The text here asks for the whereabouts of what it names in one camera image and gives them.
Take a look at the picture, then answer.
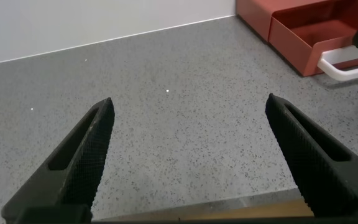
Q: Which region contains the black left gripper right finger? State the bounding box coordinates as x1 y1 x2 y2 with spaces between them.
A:
265 92 358 218

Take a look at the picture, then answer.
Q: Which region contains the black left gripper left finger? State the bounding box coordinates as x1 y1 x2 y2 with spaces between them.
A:
1 97 116 224

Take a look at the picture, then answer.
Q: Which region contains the red drawer with white handle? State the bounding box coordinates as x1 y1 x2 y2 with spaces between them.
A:
268 0 358 82

